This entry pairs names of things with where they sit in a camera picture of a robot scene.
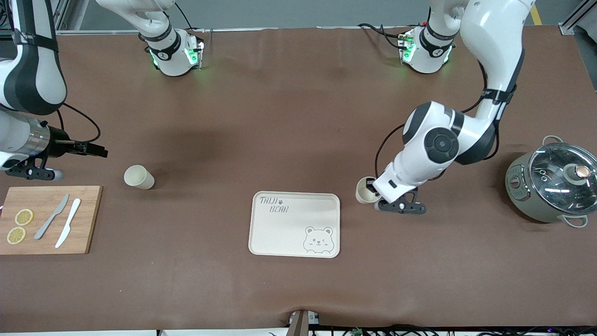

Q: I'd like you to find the white IKEA cup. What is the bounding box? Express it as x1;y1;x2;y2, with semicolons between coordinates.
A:
355;176;384;204
124;165;155;190

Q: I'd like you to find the cream tray with bear print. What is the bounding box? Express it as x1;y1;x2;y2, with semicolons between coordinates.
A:
248;191;341;259

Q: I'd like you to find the wooden cutting board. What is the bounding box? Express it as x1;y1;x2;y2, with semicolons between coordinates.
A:
0;186;103;255

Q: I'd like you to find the white plastic knife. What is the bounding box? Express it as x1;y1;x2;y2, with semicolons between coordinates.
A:
55;198;82;248

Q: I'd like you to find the grey plastic knife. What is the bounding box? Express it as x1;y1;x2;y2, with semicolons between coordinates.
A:
34;194;69;240

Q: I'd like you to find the green cooking pot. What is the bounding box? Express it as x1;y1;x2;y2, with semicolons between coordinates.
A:
505;135;597;228

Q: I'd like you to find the glass pot lid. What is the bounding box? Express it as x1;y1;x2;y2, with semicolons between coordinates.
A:
529;142;597;216

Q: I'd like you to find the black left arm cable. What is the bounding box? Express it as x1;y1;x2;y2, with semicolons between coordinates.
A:
375;61;502;182

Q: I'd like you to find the aluminium frame profile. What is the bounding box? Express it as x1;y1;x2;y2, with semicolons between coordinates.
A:
559;0;597;35
0;0;70;40

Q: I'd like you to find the metal bracket at table edge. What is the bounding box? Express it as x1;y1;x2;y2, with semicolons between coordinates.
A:
287;309;320;336

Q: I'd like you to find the black base cable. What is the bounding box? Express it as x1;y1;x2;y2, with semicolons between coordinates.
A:
358;22;406;49
175;0;206;33

